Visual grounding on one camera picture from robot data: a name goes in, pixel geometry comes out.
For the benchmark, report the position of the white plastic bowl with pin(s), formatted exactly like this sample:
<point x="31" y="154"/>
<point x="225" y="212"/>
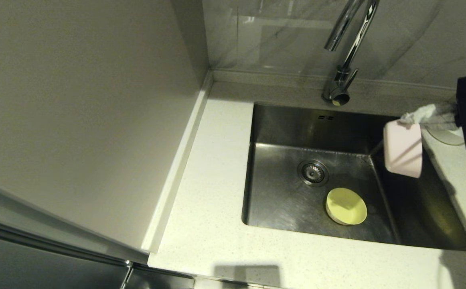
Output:
<point x="449" y="137"/>

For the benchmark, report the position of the pink plastic bowl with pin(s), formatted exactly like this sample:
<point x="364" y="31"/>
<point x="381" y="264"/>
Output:
<point x="403" y="148"/>

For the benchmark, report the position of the chrome gooseneck faucet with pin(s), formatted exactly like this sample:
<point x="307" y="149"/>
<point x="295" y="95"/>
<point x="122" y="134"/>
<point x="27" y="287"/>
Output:
<point x="337" y="90"/>

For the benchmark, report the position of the yellow plastic bowl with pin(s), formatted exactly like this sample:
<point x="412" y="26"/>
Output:
<point x="346" y="206"/>

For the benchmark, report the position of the stainless steel sink basin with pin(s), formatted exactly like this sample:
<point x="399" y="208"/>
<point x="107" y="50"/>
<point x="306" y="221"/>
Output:
<point x="281" y="200"/>

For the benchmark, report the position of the round metal drain strainer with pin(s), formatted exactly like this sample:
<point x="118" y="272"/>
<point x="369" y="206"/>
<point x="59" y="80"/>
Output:
<point x="313" y="172"/>

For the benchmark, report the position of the grey tall cabinet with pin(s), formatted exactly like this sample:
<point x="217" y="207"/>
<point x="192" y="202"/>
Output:
<point x="76" y="120"/>

